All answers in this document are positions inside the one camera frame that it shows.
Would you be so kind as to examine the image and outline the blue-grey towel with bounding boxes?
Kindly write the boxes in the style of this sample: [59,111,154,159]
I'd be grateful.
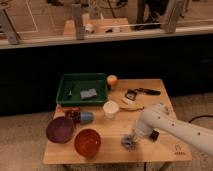
[121,135,135,150]

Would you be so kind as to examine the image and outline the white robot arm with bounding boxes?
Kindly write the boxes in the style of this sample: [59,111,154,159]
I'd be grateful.
[128,103,213,157]

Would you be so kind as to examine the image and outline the black remote control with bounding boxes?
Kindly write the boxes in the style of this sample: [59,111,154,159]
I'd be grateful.
[149,130,159,141]

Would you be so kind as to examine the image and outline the banana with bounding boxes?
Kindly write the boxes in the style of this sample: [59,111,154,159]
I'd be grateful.
[120,98,144,111]

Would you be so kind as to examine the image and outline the white paper cup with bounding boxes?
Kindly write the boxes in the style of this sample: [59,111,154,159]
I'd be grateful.
[103,101,119,119]

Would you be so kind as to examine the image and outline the red-orange bowl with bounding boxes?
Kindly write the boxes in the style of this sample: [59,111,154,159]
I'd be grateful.
[74,129,101,158]

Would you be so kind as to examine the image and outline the blue cup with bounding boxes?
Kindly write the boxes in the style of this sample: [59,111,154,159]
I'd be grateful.
[80,112,94,124]

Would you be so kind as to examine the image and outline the orange fruit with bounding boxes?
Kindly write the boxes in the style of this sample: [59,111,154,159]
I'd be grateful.
[107,75,118,87]

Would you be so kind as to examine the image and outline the grey sponge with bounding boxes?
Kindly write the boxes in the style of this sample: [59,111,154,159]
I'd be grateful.
[80,88,97,100]

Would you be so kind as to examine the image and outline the green plastic tray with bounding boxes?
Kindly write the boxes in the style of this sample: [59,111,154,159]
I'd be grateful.
[56,73,108,107]

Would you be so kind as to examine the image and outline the purple bowl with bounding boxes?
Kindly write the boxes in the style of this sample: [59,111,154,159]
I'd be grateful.
[46,116,75,144]

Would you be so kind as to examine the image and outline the small dark object in tray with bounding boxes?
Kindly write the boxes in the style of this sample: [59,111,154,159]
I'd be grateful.
[67,83,74,98]

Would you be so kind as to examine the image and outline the black handled peeler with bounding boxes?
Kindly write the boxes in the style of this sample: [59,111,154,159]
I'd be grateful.
[124,88,161,101]

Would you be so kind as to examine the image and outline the black cable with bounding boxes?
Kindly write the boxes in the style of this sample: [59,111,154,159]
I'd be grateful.
[188,114,213,124]

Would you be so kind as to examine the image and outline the red handled tool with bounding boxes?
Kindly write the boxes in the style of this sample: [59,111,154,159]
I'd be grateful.
[57,106,80,113]

